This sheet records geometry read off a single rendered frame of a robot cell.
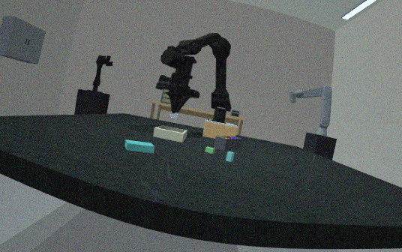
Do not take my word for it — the small green block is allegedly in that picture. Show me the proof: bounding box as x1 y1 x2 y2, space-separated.
205 147 215 154

